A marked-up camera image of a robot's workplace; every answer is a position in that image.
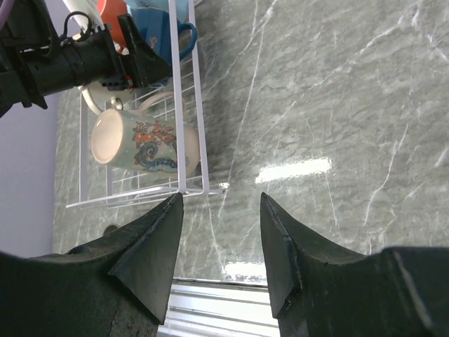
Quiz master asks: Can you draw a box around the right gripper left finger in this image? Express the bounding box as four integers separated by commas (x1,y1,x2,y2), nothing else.
1,193,184,336

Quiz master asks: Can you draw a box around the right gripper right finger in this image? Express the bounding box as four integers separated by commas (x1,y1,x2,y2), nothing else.
260,194,448,336

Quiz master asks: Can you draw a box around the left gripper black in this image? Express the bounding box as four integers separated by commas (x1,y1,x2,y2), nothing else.
59,14,173,91

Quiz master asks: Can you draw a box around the dark blue faceted mug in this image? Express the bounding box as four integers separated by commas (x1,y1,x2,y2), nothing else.
130,8,198,65

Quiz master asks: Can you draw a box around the stainless steel cup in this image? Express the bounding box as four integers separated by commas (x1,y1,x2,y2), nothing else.
103,225,119,235

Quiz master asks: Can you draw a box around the orange mug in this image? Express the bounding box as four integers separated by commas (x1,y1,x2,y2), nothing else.
97,0,128,53

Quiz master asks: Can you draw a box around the light blue mug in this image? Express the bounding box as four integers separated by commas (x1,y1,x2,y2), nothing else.
124,0,189,22

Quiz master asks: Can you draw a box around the beige patterned mug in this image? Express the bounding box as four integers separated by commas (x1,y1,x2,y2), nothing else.
90,91,201,177

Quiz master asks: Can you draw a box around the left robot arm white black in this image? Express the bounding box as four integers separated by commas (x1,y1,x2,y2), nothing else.
1,1,172,114

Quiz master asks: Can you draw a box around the aluminium mounting rail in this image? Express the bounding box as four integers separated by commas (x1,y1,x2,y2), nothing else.
157,279,280,336

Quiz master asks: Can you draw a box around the white wire dish rack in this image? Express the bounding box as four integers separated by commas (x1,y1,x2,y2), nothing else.
66,1,216,208

